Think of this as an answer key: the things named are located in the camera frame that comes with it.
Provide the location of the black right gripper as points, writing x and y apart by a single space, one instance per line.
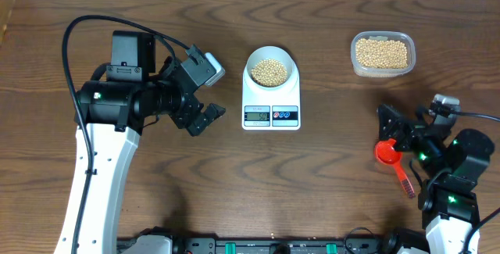
394 128

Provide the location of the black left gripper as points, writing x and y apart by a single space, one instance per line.
184 116

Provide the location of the red measuring scoop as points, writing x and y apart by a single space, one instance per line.
385 153

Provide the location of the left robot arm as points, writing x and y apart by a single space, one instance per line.
115 103

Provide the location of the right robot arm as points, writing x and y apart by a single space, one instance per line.
450 212

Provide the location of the white digital kitchen scale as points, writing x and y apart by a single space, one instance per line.
271 109

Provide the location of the soybeans in bowl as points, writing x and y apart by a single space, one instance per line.
269 73

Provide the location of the grey bowl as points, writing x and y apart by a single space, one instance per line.
270 52

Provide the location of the soybeans in container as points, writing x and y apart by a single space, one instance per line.
377 54

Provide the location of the clear plastic container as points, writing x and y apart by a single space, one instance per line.
384 36

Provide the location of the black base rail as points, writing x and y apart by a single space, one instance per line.
158 244

